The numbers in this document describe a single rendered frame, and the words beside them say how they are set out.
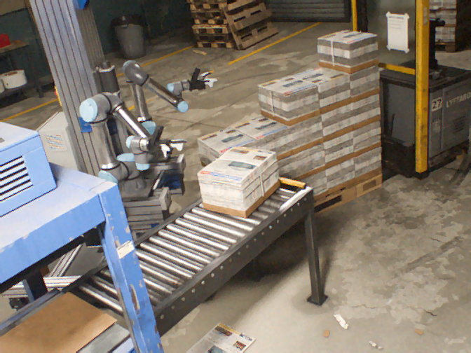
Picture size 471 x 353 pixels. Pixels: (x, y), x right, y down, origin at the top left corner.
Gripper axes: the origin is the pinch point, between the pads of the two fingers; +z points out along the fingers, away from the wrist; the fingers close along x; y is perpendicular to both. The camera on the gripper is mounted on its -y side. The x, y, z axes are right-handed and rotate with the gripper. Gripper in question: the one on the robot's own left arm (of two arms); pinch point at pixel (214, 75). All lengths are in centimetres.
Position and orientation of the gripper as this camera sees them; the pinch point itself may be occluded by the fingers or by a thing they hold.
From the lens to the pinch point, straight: 388.4
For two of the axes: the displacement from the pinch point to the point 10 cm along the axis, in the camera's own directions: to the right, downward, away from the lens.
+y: 1.0, 8.2, 5.6
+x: 3.4, 5.0, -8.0
